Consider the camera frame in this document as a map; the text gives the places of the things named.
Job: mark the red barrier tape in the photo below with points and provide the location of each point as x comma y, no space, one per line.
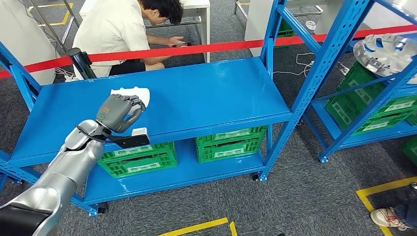
195,49

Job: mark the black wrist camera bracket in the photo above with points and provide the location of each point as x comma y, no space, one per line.
130,141

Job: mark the standing person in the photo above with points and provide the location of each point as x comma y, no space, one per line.
384,217

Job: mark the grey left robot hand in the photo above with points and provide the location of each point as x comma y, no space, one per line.
114,112

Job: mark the blue metal shelf rack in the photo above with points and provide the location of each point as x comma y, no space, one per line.
368,114
195,94

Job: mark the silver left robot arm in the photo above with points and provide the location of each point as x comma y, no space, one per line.
75,163

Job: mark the white plastic shell part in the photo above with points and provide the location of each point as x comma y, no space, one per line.
140,92

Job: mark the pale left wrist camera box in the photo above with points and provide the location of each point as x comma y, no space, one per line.
140,132

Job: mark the silver wheel cover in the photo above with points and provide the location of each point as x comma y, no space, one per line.
384,55

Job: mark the crouching person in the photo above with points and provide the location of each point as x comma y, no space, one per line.
110,29

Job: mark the yellow floor tape square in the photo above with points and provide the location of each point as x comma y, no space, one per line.
391,185
195,226
66,17

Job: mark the black stanchion post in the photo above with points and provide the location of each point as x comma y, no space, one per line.
79,63

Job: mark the white cabinet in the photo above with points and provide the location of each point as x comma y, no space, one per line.
22,39
255,26
325,13

